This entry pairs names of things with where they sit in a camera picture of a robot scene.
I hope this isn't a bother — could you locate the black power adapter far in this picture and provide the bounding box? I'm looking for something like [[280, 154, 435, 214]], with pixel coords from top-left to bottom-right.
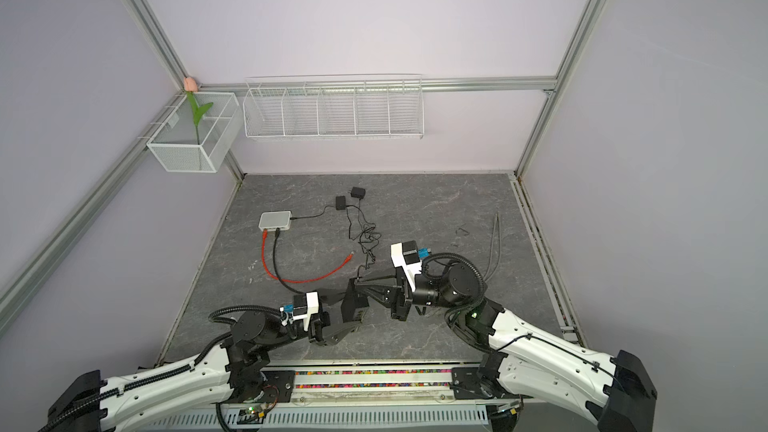
[[350, 187, 366, 200]]

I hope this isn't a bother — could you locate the black ethernet cable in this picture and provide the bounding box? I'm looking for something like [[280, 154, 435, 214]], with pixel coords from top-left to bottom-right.
[[272, 229, 307, 295]]

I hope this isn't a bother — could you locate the red ethernet cable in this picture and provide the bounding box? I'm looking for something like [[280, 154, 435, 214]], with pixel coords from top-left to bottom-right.
[[260, 229, 355, 285]]

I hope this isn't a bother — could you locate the black power cable with plug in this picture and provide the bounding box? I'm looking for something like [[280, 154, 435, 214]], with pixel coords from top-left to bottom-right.
[[290, 203, 338, 222]]

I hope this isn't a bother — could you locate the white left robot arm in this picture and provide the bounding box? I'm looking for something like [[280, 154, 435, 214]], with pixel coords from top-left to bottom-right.
[[43, 294, 368, 431]]

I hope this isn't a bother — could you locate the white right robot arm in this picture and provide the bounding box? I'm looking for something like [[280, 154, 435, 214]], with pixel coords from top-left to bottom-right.
[[352, 245, 658, 431]]

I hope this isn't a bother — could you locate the white wire wall basket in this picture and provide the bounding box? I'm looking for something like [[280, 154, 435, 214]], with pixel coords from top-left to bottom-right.
[[243, 74, 425, 140]]

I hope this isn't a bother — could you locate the white mesh box basket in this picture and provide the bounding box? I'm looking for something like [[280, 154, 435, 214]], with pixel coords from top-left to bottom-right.
[[147, 92, 244, 173]]

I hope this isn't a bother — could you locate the pink artificial tulip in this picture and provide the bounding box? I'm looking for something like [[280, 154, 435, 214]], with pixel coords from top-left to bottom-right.
[[183, 77, 213, 145]]

